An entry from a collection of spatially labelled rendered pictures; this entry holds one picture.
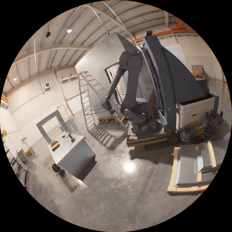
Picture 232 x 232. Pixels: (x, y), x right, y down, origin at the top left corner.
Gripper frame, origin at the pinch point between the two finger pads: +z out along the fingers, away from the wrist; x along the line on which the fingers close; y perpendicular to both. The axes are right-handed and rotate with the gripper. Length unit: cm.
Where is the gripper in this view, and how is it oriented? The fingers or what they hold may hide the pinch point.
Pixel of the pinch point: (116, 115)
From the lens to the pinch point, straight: 176.2
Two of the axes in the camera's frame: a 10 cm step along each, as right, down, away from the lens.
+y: 2.2, -4.6, 8.6
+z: 6.6, 7.1, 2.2
